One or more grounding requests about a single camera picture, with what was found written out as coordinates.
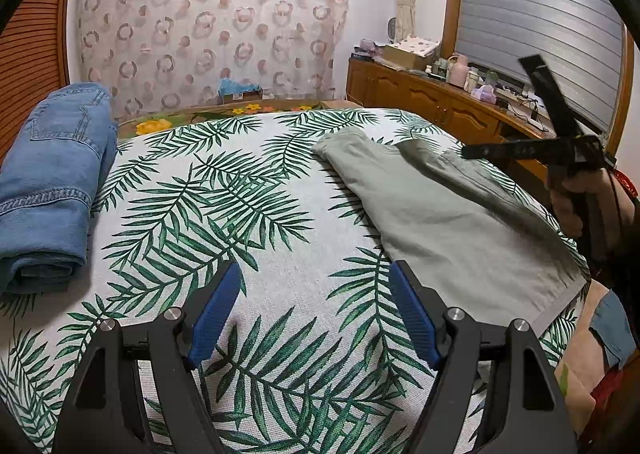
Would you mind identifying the grey-green pants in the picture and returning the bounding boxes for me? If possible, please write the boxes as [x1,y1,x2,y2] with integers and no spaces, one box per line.
[314,128,586,334]

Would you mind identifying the person's right hand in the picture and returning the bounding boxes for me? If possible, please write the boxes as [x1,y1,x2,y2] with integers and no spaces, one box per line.
[549,169,636,257]

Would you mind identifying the purple container on sideboard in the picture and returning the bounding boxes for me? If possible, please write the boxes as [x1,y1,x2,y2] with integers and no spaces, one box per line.
[471,84,497,105]

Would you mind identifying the pink thermos jug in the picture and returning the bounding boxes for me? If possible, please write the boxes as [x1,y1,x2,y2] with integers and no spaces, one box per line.
[446,53,469,89]

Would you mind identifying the grey window blind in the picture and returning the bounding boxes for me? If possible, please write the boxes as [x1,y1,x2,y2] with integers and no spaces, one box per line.
[456,0,623,131]

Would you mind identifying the cardboard box on sideboard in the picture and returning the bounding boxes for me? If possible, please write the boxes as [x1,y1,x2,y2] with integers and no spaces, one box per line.
[382,35,440,70]

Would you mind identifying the wooden sideboard cabinet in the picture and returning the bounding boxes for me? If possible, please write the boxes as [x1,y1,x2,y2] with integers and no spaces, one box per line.
[345,55,559,195]

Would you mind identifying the palm leaf bed sheet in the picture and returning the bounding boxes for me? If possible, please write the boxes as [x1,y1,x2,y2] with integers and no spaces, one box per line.
[0,107,591,454]

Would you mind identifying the folded blue jeans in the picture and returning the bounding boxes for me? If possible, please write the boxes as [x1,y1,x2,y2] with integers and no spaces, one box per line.
[1,82,117,297]

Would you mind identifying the floral blanket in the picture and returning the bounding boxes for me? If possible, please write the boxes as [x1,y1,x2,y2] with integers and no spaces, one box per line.
[118,99,359,141]

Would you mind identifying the blue item behind bed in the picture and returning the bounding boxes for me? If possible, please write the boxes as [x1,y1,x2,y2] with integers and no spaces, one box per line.
[218,78,262,104]

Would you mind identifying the brown louvered wardrobe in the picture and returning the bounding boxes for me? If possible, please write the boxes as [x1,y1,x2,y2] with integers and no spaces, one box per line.
[1,0,70,155]

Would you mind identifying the circle patterned sheer curtain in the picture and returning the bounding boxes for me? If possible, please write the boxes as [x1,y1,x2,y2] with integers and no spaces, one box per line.
[76,0,349,122]

